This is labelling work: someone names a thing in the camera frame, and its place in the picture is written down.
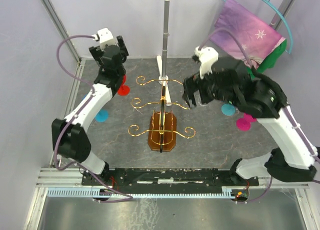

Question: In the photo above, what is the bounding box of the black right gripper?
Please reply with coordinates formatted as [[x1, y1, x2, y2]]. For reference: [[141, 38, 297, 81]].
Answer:
[[182, 68, 240, 109]]

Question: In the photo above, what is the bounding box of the blue wine glass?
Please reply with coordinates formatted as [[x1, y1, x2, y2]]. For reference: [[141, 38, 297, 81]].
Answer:
[[78, 94, 111, 126], [221, 104, 236, 116]]

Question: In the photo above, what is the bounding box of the red wine glass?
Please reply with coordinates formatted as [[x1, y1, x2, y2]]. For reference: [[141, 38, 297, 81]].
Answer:
[[117, 76, 131, 96]]

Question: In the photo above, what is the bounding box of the magenta wine glass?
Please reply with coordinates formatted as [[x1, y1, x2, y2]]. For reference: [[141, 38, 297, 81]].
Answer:
[[236, 114, 257, 132]]

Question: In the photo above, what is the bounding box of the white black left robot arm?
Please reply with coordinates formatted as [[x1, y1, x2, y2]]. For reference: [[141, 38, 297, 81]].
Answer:
[[51, 35, 129, 185]]

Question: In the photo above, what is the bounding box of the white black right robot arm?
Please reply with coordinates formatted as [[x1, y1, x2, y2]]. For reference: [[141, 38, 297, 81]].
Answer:
[[182, 56, 320, 186]]

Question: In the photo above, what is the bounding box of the grey white clothes stand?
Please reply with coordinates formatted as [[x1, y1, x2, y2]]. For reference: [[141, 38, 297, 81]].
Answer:
[[155, 0, 301, 106]]

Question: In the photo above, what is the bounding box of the green cloth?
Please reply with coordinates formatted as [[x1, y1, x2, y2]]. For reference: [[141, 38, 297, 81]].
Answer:
[[242, 37, 287, 73]]

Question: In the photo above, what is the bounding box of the purple frozen print cloth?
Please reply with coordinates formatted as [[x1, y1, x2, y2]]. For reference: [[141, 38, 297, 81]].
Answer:
[[208, 0, 286, 66]]

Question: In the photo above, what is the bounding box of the teal clothes hanger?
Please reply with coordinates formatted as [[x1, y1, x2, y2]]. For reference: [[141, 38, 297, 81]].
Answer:
[[222, 0, 294, 54]]

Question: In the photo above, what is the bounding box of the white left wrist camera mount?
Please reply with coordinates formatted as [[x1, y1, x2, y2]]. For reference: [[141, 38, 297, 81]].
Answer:
[[92, 28, 117, 50]]

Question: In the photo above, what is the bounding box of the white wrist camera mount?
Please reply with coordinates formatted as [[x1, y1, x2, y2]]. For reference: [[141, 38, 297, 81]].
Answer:
[[194, 46, 219, 79], [92, 28, 117, 50]]

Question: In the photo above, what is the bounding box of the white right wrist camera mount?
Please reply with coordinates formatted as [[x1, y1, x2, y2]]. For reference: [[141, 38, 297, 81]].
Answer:
[[194, 46, 219, 79]]

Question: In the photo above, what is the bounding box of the gold wire wine glass rack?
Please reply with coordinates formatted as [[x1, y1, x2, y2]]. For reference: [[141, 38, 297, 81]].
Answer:
[[127, 76, 196, 153]]

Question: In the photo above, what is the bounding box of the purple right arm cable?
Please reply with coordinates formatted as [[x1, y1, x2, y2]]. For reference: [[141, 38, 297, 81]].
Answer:
[[199, 27, 320, 205]]

